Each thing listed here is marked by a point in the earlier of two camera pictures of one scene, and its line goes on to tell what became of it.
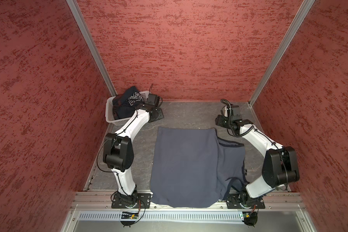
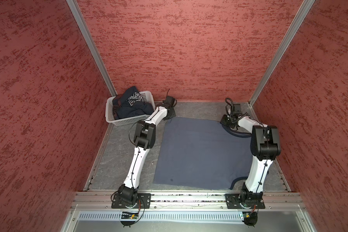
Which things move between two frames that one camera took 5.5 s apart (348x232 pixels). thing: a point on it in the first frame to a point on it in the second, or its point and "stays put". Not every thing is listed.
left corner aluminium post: (86, 32) stays put
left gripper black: (160, 115) to (173, 114)
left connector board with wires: (128, 215) stays put
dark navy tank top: (124, 104) stays put
